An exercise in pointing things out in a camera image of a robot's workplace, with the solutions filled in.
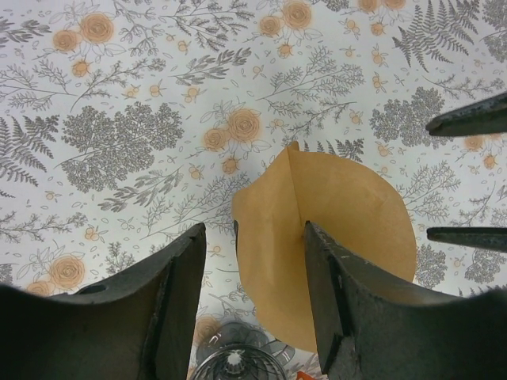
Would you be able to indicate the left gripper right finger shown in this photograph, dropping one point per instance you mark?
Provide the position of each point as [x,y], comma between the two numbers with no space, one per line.
[371,324]

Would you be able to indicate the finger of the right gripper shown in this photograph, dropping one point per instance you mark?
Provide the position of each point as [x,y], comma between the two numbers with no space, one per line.
[489,238]
[484,117]

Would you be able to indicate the floral table mat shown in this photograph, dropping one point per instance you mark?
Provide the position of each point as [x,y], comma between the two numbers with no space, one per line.
[125,123]

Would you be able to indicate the grey clear dripper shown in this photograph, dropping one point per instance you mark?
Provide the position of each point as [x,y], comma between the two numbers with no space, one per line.
[240,351]

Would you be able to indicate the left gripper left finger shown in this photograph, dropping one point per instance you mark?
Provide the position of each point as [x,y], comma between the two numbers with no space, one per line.
[136,324]

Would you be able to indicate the brown paper coffee filter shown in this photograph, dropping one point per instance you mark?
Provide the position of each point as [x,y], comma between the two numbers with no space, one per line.
[351,202]

